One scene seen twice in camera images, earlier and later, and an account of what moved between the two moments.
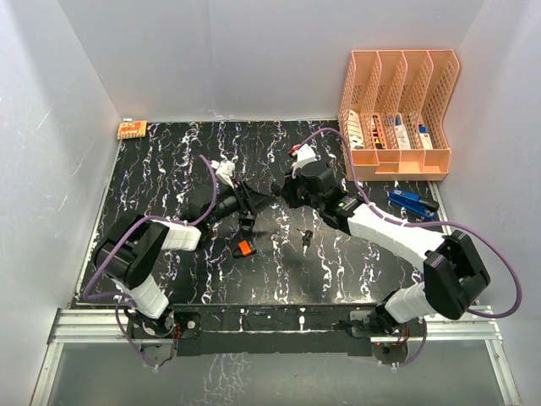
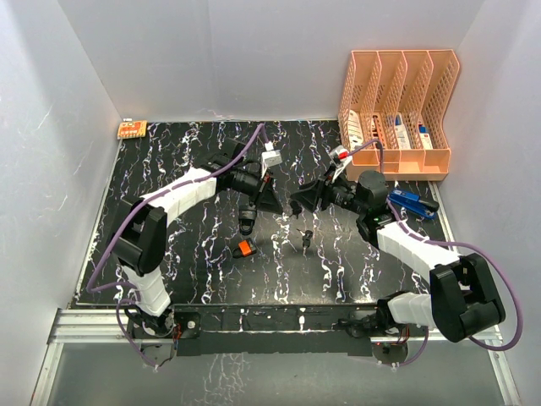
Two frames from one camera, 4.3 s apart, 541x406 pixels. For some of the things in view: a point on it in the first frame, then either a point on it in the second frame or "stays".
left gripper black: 249,201 → 267,200
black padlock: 246,223 stays
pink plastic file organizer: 392,112 stays
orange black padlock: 243,250 stays
